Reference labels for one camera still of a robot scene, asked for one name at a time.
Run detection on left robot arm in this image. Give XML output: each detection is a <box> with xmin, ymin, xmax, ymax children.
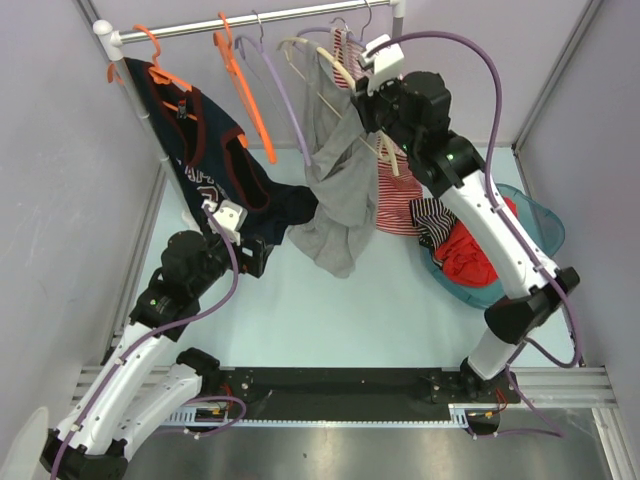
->
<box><xmin>40</xmin><ymin>231</ymin><xmax>273</xmax><ymax>479</ymax></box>

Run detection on cream plastic hanger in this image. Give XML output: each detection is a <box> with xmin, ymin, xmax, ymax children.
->
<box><xmin>278</xmin><ymin>28</ymin><xmax>406</xmax><ymax>178</ymax></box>

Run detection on navy blue tank top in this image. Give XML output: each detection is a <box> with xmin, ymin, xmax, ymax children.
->
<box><xmin>125</xmin><ymin>58</ymin><xmax>318</xmax><ymax>245</ymax></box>

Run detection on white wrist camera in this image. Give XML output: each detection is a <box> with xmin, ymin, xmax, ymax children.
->
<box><xmin>358</xmin><ymin>34</ymin><xmax>404</xmax><ymax>96</ymax></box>
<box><xmin>202</xmin><ymin>200</ymin><xmax>247</xmax><ymax>245</ymax></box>

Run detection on black white striped garment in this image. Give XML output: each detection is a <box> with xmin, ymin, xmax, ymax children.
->
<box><xmin>409</xmin><ymin>198</ymin><xmax>457</xmax><ymax>252</ymax></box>

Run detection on white slotted cable duct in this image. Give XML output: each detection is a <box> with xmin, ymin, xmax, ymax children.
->
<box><xmin>149</xmin><ymin>403</ymin><xmax>471</xmax><ymax>429</ymax></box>

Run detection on red white striped tank top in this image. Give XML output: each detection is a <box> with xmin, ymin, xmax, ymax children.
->
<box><xmin>331</xmin><ymin>28</ymin><xmax>423</xmax><ymax>237</ymax></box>

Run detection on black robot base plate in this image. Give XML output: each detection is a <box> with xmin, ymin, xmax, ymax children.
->
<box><xmin>190</xmin><ymin>367</ymin><xmax>518</xmax><ymax>425</ymax></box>

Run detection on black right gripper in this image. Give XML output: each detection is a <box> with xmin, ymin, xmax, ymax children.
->
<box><xmin>352</xmin><ymin>67</ymin><xmax>419</xmax><ymax>155</ymax></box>

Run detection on metal clothes rail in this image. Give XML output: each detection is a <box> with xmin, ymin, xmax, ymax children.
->
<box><xmin>92</xmin><ymin>0</ymin><xmax>407</xmax><ymax>166</ymax></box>

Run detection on teal translucent plastic basket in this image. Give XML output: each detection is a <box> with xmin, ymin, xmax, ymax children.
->
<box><xmin>420</xmin><ymin>184</ymin><xmax>565</xmax><ymax>310</ymax></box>

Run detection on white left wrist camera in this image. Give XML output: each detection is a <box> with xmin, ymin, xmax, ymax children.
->
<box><xmin>202</xmin><ymin>200</ymin><xmax>247</xmax><ymax>245</ymax></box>

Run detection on empty lilac plastic hanger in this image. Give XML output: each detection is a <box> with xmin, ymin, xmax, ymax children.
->
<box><xmin>233</xmin><ymin>10</ymin><xmax>311</xmax><ymax>166</ymax></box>

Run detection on empty orange plastic hanger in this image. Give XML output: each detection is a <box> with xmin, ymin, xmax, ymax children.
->
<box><xmin>213</xmin><ymin>12</ymin><xmax>277</xmax><ymax>164</ymax></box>

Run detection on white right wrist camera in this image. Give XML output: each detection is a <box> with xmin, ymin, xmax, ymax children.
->
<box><xmin>358</xmin><ymin>34</ymin><xmax>404</xmax><ymax>96</ymax></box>

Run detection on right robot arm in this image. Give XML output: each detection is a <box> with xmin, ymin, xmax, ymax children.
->
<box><xmin>352</xmin><ymin>71</ymin><xmax>580</xmax><ymax>401</ymax></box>

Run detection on red garment in basket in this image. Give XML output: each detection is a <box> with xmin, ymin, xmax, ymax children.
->
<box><xmin>433</xmin><ymin>218</ymin><xmax>498</xmax><ymax>288</ymax></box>

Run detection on grey tank top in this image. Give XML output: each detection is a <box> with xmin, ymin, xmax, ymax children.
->
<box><xmin>289</xmin><ymin>40</ymin><xmax>378</xmax><ymax>278</ymax></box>

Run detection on orange hanger with navy top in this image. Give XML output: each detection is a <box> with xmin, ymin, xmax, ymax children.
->
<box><xmin>103</xmin><ymin>24</ymin><xmax>250</xmax><ymax>149</ymax></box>

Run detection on lilac hanger with striped top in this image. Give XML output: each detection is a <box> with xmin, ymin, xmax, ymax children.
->
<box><xmin>297</xmin><ymin>0</ymin><xmax>373</xmax><ymax>47</ymax></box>

